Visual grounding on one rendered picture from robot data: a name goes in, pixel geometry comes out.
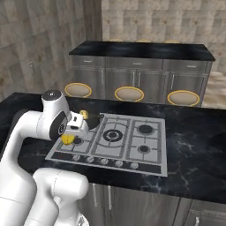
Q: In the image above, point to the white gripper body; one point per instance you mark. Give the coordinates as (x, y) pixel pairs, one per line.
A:
(77, 131)

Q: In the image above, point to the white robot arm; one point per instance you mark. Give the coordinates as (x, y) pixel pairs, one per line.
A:
(17, 182)

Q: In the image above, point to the yellow lemon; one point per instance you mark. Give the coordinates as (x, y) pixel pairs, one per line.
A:
(67, 139)

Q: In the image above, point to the yellowish potato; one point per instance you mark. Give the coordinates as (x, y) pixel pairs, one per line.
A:
(84, 113)

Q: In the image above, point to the black pot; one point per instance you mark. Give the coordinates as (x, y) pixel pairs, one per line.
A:
(94, 121)

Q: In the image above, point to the silver hob knob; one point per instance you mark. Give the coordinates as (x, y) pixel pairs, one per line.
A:
(134, 165)
(90, 159)
(76, 158)
(104, 161)
(119, 163)

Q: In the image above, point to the beige stool gold rim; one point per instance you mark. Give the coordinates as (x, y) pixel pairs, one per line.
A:
(183, 98)
(129, 94)
(78, 89)

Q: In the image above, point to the silver gas hob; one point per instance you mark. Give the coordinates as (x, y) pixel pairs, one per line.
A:
(123, 141)

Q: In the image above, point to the grey cupboard door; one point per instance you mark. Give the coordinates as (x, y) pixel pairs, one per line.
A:
(141, 209)
(100, 209)

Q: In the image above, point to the grey kitchen island black top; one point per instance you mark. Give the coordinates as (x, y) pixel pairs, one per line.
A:
(141, 70)

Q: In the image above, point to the grey drawer front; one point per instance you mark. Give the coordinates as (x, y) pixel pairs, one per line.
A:
(210, 218)

